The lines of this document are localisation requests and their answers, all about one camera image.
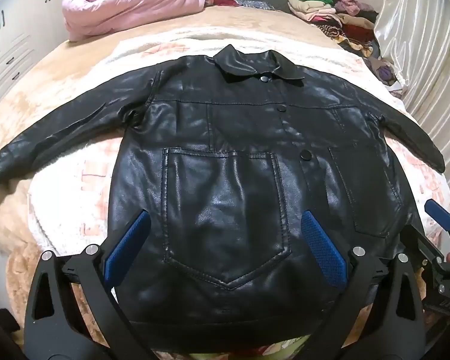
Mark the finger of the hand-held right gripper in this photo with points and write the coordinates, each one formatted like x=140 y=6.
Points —
x=422 y=242
x=439 y=214

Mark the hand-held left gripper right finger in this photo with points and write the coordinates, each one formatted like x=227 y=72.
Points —
x=324 y=245

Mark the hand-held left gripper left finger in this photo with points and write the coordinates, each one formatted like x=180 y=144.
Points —
x=127 y=245

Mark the black leather jacket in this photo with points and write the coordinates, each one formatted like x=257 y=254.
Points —
x=228 y=180

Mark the pile of folded clothes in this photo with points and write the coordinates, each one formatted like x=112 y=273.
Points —
x=333 y=11

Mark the white orange bear blanket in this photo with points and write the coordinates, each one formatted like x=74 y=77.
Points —
x=67 y=202

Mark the white satin curtain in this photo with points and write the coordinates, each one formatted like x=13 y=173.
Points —
x=420 y=37

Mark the pink quilt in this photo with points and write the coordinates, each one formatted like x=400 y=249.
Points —
x=127 y=3

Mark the white wardrobe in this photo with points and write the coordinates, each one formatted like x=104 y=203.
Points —
x=18 y=26

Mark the speckled grey cloth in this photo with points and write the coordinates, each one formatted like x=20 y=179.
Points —
x=255 y=4

